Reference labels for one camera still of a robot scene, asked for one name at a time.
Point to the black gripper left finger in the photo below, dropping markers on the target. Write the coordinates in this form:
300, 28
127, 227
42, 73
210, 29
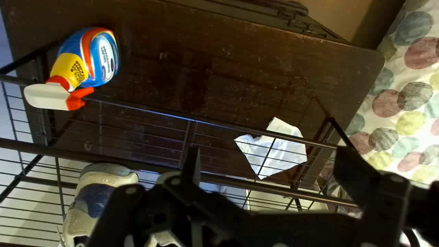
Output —
159, 217

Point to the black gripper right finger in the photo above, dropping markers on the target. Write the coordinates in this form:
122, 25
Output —
382, 199

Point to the grey blue sneaker front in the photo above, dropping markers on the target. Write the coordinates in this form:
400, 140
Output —
94, 186

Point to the bed with dotted quilt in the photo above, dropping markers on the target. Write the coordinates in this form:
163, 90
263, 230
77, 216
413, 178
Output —
396, 127

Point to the dark wooden dresser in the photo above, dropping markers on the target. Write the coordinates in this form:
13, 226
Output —
192, 73

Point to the blue spray cleaner bottle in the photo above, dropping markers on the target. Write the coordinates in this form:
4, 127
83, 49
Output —
85, 61

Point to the black wire shoe rack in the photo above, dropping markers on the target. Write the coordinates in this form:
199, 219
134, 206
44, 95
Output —
38, 178

